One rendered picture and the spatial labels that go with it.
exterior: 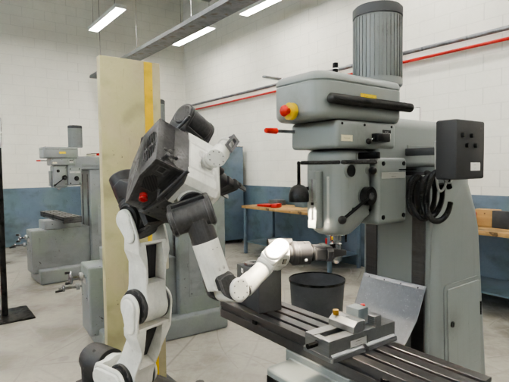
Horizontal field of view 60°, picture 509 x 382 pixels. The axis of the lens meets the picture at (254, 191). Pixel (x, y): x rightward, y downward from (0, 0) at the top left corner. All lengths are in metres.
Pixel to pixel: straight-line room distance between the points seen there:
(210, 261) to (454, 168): 0.89
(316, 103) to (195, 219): 0.56
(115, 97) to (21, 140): 7.31
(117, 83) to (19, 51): 7.54
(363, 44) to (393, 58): 0.13
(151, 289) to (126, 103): 1.60
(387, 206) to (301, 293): 2.00
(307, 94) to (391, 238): 0.82
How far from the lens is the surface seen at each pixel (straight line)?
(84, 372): 2.27
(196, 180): 1.51
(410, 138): 1.91
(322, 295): 3.62
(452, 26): 6.49
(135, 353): 1.96
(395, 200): 1.81
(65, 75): 10.68
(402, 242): 2.01
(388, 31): 1.90
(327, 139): 1.58
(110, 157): 3.05
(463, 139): 1.71
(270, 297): 2.05
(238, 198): 9.12
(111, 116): 3.07
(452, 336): 2.12
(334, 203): 1.62
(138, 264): 1.83
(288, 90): 1.60
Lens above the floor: 1.56
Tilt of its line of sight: 3 degrees down
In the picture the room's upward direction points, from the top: 1 degrees counter-clockwise
